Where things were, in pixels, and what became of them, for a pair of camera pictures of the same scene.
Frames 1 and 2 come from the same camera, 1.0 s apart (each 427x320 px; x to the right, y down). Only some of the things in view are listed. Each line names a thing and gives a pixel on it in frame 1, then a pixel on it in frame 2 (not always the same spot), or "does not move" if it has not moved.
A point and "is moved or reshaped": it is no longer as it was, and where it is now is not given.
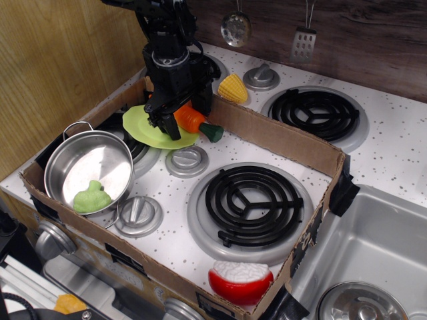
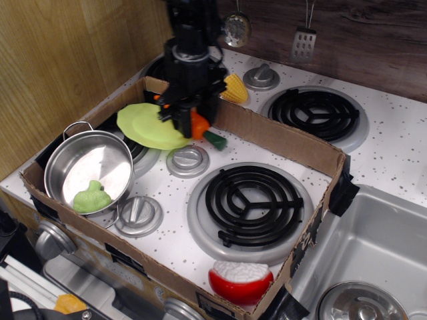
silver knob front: x=139 y=216 does not move
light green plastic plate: x=137 y=125 does not move
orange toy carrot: x=189 y=121 is moved or reshaped
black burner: x=139 y=147 → x=145 y=161
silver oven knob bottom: x=177 y=310 does not move
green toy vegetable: x=91 y=200 does not move
